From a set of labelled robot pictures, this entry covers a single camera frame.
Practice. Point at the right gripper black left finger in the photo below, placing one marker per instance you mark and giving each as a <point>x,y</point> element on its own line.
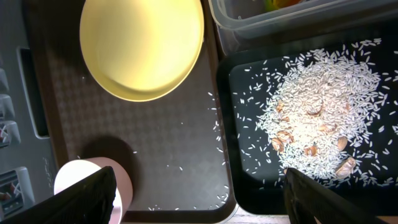
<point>89,201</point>

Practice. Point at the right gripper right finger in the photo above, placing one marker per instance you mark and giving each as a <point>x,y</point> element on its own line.
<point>307,201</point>

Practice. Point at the pink white bowl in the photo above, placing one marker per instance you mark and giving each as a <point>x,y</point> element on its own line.
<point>74,171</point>

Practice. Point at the yellow round plate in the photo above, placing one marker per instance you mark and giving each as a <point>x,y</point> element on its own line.
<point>141,50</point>

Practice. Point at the green orange snack wrapper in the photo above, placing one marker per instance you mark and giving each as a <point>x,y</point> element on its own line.
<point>283,3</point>

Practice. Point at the grey plastic dish rack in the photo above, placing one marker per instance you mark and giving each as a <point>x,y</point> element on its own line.
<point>27,161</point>

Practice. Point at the food scraps rice pile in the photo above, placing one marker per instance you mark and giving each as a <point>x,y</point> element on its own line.
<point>329,113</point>

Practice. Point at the black rectangular tray bin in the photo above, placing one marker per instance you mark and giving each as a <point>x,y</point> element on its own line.
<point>248,186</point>

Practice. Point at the dark brown serving tray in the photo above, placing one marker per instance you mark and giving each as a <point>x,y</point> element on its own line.
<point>172,148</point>

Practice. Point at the clear plastic bin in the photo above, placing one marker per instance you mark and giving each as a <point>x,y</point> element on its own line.
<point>243,25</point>

